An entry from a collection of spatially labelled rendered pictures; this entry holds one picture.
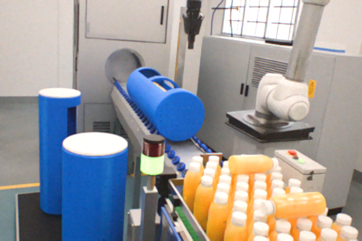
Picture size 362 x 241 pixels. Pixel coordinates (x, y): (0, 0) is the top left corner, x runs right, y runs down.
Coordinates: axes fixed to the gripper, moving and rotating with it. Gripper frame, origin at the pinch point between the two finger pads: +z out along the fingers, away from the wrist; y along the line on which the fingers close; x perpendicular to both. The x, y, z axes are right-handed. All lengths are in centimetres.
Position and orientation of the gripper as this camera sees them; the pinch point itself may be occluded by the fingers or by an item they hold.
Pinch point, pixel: (190, 42)
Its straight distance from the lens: 183.3
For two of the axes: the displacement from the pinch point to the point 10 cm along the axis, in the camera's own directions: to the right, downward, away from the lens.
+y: -7.4, -2.4, 6.3
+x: -6.7, 1.7, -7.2
